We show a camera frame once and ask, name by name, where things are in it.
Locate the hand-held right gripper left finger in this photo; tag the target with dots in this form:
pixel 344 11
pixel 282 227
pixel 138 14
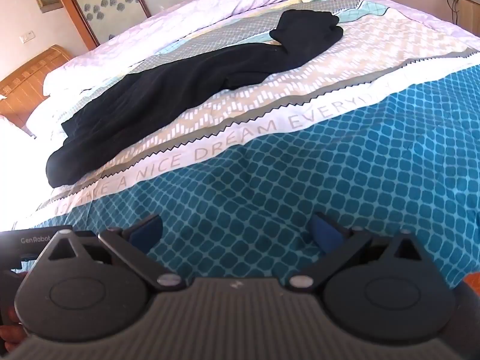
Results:
pixel 144 232

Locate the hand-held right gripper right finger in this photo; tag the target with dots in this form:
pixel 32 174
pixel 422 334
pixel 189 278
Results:
pixel 324 232

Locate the black pants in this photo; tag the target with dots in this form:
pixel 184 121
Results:
pixel 150 101

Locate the person's left hand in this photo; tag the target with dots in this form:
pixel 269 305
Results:
pixel 9 332

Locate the patterned teal bedspread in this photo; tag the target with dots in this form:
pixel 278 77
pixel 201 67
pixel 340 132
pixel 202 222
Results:
pixel 337 157

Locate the white pillow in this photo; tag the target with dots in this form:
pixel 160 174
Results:
pixel 47 116

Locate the wooden headboard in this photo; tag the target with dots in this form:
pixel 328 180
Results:
pixel 26 86

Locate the lavender floral quilt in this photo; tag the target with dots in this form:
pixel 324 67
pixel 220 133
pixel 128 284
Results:
pixel 210 7

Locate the wooden cabinet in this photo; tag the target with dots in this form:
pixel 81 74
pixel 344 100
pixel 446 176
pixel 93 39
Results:
pixel 470 15

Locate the white wall socket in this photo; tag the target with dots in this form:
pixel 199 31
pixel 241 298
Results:
pixel 27 36

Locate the wall electrical panel box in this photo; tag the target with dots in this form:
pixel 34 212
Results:
pixel 48 0

